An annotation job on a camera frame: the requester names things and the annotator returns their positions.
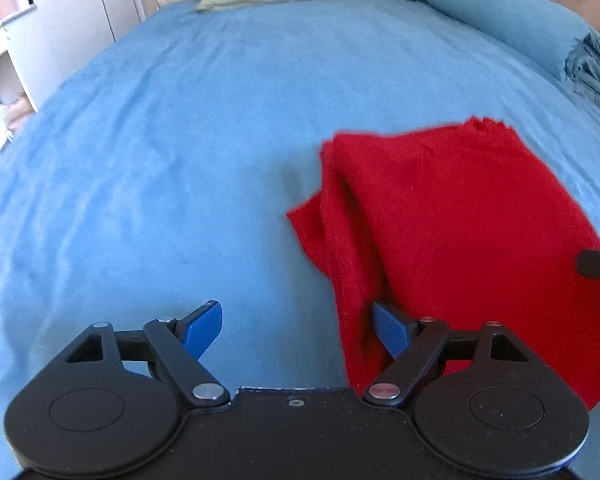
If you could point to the folded blue duvet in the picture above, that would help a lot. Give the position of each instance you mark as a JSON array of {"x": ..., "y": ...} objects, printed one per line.
[{"x": 558, "y": 40}]

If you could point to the blue bed sheet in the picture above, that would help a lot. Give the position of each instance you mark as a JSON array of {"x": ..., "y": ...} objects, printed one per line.
[{"x": 160, "y": 175}]

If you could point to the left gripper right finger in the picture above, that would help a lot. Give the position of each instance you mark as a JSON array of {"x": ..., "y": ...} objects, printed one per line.
[{"x": 480, "y": 400}]

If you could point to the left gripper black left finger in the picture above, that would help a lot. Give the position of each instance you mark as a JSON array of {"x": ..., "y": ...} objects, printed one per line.
[{"x": 110, "y": 400}]

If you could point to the white grey wardrobe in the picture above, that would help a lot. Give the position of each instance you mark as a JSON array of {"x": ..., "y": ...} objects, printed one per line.
[{"x": 56, "y": 38}]

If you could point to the red knit garment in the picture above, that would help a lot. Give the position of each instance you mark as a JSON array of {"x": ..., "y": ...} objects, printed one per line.
[{"x": 462, "y": 223}]

